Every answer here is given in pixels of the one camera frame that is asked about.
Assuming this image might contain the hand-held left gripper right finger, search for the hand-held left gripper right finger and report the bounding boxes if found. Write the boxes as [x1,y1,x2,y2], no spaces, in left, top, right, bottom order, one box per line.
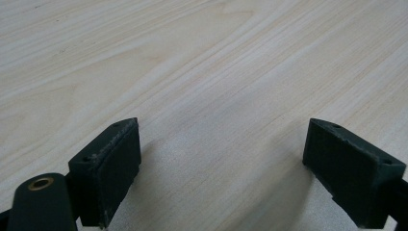
[302,117,407,230]

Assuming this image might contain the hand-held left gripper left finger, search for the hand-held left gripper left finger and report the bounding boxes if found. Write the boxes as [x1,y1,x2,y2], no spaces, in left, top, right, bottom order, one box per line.
[67,116,142,230]

